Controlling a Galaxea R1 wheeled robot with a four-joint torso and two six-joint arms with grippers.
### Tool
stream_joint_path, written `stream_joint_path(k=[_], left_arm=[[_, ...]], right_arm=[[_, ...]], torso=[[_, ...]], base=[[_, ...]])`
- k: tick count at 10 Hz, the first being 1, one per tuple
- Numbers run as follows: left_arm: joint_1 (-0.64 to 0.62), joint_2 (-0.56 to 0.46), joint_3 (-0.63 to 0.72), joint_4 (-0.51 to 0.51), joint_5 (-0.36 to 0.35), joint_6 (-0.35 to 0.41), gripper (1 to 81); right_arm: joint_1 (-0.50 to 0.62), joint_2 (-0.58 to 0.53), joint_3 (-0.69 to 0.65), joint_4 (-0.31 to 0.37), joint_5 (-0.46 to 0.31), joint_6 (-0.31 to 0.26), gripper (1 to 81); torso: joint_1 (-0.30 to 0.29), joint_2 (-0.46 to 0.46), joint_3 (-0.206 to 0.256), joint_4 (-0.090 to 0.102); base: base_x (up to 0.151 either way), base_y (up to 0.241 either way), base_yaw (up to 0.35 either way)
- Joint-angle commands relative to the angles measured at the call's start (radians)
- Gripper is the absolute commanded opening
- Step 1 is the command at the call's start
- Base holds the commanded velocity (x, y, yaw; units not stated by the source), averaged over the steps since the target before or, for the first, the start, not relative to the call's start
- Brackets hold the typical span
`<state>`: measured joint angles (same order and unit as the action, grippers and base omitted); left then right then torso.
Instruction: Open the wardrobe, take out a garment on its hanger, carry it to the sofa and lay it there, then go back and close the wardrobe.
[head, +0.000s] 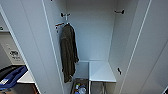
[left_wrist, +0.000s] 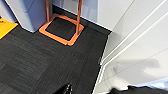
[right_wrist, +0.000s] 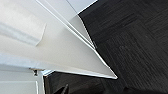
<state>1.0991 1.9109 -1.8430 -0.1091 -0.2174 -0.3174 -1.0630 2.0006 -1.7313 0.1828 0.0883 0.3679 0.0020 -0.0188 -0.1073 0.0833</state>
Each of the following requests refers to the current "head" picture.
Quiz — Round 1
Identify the grey wall shelf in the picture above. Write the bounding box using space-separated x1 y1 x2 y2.
0 22 10 34

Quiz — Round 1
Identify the white wardrobe door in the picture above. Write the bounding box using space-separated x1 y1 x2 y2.
0 0 65 94
119 0 168 94

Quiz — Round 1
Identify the blue plastic bin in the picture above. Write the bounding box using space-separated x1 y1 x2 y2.
0 65 28 91

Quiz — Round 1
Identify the blue bottle pack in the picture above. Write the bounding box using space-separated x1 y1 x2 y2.
74 83 88 94

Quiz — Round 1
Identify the white wall socket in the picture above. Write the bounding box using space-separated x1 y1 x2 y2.
8 50 22 62

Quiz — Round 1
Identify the brown box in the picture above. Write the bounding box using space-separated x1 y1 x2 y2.
89 81 108 94

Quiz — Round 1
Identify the white wardrobe shelf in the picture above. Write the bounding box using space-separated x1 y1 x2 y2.
88 60 117 84

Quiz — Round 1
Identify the white wardrobe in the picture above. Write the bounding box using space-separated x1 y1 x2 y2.
41 0 145 94

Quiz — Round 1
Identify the black rail bracket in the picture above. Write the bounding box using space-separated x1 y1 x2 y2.
60 12 71 19
114 8 126 15

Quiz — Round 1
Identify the olive garment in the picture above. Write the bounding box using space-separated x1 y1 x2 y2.
59 23 80 84

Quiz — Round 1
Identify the white hanger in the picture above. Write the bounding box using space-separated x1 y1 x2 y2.
54 19 72 30

